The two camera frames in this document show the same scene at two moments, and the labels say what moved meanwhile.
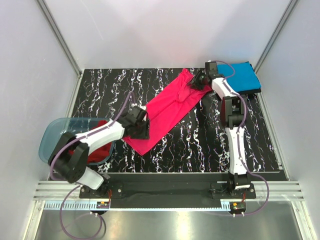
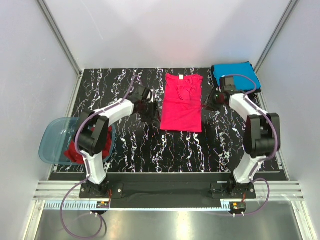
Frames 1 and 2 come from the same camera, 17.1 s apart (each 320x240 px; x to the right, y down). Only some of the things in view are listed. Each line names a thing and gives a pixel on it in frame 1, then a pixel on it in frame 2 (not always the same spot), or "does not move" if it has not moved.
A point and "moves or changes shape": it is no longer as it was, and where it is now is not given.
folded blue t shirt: (245, 78) does not move
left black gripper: (145, 135) -> (154, 115)
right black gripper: (195, 81) -> (210, 104)
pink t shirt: (168, 111) moves or changes shape
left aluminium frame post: (60, 37) does not move
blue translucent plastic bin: (52, 129) does not move
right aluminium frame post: (275, 34) does not move
